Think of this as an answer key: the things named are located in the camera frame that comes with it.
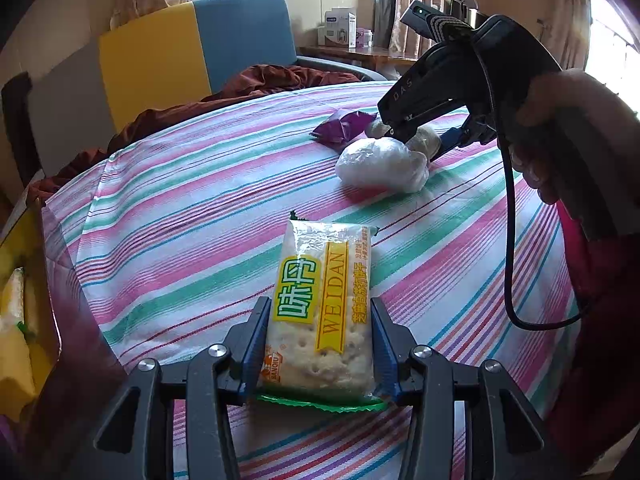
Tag white appliance box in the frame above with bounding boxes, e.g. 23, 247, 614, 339
317, 7, 357, 50

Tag white plastic bag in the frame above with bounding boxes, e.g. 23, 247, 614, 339
335, 120, 441, 194

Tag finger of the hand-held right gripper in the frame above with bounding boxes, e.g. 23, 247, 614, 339
385, 112, 437, 143
427, 115, 500, 162

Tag wooden desk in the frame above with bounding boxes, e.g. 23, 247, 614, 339
297, 45, 416, 81

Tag person's right hand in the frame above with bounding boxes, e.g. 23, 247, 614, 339
515, 69, 640, 206

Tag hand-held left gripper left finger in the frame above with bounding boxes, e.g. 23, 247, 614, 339
82, 296, 273, 480

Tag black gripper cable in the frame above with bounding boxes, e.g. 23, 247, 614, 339
472, 35, 591, 332

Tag purple snack packet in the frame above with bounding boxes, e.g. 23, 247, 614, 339
309, 109, 378, 150

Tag red quilt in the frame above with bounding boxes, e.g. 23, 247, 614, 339
545, 200, 640, 466

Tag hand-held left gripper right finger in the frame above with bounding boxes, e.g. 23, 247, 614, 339
369, 297, 556, 480

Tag maroon blanket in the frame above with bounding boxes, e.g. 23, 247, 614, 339
27, 64, 386, 206

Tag gold cardboard box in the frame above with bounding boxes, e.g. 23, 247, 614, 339
0, 195, 131, 480

